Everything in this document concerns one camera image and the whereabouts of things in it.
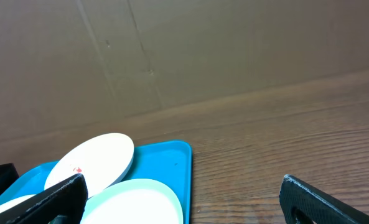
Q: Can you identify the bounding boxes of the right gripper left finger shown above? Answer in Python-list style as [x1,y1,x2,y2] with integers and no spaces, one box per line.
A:
[0,174,88,224]

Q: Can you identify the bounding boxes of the light blue plate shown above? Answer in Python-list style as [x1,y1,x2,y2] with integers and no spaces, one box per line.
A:
[80,179,184,224]

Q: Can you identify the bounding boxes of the white plate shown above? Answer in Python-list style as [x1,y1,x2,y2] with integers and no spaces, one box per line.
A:
[44,133,134,198]

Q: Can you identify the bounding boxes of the yellow-green plate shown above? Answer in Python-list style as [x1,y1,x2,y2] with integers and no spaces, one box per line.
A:
[0,194,35,213]

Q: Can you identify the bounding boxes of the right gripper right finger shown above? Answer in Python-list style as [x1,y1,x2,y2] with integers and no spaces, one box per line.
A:
[279,174,369,224]

